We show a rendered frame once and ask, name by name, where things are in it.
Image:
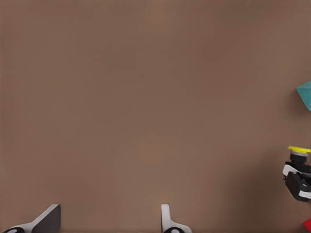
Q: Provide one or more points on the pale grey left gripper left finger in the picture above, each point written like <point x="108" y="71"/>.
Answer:
<point x="46" y="219"/>

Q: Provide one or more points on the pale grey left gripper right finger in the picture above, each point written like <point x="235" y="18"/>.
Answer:
<point x="165" y="218"/>

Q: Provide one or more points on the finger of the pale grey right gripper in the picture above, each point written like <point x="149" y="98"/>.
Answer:
<point x="288" y="169"/>

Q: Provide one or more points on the yellow-capped black cylinder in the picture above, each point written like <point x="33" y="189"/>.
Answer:
<point x="299" y="152"/>

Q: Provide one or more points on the red object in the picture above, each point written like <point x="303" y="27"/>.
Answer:
<point x="307" y="224"/>

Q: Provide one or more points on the teal angular object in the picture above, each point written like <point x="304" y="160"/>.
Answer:
<point x="305" y="95"/>

